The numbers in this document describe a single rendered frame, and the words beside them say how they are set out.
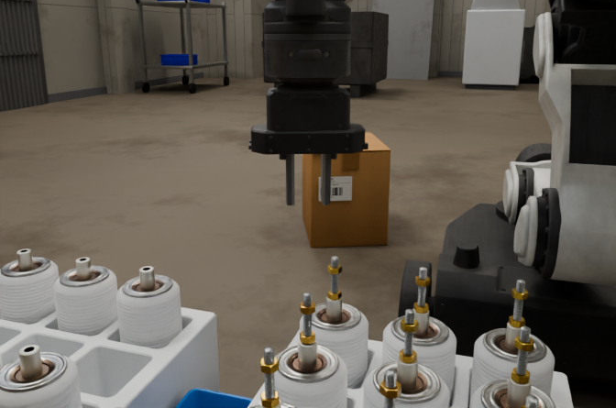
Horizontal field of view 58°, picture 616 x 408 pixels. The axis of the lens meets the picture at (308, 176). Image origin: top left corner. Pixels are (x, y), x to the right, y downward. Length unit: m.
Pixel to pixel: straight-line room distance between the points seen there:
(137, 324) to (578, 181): 0.69
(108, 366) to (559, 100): 0.80
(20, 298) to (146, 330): 0.23
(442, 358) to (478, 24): 6.11
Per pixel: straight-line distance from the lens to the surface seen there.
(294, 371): 0.68
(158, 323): 0.89
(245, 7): 8.03
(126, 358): 0.90
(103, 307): 0.96
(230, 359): 1.18
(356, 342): 0.77
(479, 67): 6.74
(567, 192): 0.90
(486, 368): 0.75
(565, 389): 0.85
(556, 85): 0.96
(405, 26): 8.15
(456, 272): 1.06
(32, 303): 1.03
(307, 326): 0.67
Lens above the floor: 0.63
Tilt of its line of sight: 15 degrees down
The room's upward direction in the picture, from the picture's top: straight up
